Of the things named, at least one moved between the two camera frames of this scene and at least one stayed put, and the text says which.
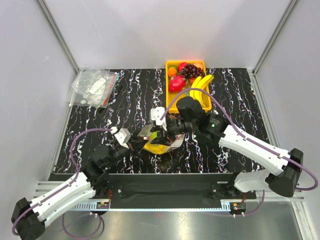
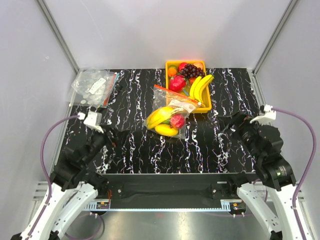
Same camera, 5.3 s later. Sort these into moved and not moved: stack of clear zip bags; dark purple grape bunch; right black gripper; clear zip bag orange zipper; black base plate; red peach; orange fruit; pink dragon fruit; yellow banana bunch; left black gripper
Moved: left black gripper; clear zip bag orange zipper; right black gripper; yellow banana bunch
Not moved: pink dragon fruit; black base plate; dark purple grape bunch; stack of clear zip bags; red peach; orange fruit
